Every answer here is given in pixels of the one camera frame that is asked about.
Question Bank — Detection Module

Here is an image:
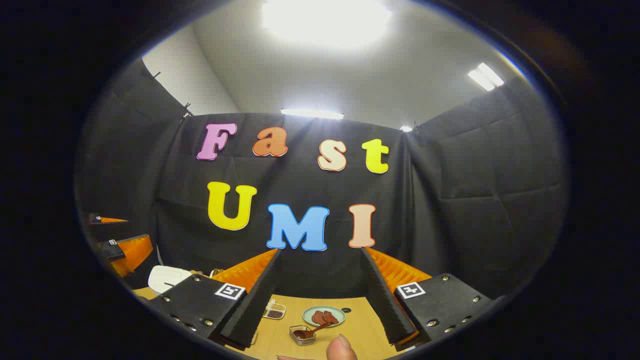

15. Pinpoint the white rice cooker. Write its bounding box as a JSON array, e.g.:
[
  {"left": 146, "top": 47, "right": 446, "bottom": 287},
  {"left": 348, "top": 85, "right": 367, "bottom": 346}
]
[{"left": 148, "top": 265, "right": 193, "bottom": 294}]

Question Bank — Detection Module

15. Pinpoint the metal wire chopstick holder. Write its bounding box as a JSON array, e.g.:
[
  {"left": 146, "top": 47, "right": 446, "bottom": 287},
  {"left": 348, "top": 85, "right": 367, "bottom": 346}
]
[{"left": 289, "top": 325, "right": 317, "bottom": 347}]

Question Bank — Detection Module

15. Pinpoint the large ceiling light panel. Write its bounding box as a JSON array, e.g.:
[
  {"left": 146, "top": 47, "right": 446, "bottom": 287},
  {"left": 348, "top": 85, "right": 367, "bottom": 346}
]
[{"left": 261, "top": 0, "right": 393, "bottom": 51}]

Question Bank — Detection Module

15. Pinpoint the long ceiling light strip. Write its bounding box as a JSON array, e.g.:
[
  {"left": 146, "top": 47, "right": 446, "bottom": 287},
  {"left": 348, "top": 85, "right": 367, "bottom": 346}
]
[{"left": 280, "top": 108, "right": 345, "bottom": 121}]

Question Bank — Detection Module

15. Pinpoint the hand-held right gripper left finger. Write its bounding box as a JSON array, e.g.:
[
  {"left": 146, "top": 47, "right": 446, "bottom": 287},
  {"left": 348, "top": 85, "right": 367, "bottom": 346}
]
[{"left": 148, "top": 248, "right": 282, "bottom": 351}]

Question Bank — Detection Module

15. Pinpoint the pale green plate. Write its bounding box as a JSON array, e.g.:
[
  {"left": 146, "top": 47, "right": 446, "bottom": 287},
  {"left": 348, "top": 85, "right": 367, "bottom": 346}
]
[{"left": 302, "top": 305, "right": 346, "bottom": 328}]

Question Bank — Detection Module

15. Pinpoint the small ceiling light panel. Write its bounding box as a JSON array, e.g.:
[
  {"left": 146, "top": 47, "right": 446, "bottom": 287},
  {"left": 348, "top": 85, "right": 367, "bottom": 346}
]
[{"left": 467, "top": 62, "right": 505, "bottom": 92}]

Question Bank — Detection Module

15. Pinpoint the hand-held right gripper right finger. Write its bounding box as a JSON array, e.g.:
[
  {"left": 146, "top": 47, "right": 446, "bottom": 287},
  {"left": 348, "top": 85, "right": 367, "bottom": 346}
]
[{"left": 361, "top": 246, "right": 506, "bottom": 351}]

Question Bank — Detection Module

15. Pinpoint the black backdrop cloth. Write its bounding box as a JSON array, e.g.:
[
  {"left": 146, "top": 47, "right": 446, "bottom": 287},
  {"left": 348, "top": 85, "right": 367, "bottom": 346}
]
[{"left": 75, "top": 57, "right": 568, "bottom": 301}]

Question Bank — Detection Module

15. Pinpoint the white divided dish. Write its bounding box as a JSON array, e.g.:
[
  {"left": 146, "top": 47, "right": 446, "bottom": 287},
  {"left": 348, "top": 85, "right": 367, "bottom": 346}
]
[{"left": 262, "top": 299, "right": 287, "bottom": 321}]

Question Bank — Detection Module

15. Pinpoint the brown wooden spoon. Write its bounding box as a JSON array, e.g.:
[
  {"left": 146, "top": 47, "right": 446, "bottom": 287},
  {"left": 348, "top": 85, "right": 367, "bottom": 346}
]
[{"left": 293, "top": 322, "right": 331, "bottom": 341}]

